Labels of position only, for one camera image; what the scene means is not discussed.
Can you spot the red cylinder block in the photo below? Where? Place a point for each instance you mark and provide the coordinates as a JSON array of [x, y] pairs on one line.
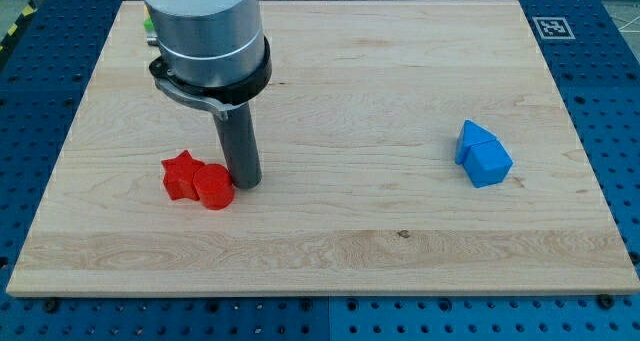
[[214, 186]]

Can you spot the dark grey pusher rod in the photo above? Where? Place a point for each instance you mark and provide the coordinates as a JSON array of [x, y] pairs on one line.
[[237, 138]]

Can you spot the red star block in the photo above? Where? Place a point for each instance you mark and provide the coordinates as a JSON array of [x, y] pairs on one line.
[[179, 175]]

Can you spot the white fiducial marker tag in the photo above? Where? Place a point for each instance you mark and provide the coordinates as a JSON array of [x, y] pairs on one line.
[[553, 28]]

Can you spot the blue triangular prism block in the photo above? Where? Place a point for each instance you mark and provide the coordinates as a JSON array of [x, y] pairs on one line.
[[471, 134]]

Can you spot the blue cube block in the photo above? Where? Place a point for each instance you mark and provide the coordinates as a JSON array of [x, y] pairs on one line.
[[487, 163]]

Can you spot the light wooden board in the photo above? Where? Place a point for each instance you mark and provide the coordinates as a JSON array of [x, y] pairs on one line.
[[360, 193]]

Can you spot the green block behind arm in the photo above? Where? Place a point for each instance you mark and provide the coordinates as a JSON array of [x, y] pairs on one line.
[[148, 25]]

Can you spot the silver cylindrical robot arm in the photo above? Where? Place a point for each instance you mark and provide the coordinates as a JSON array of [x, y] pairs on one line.
[[214, 55]]

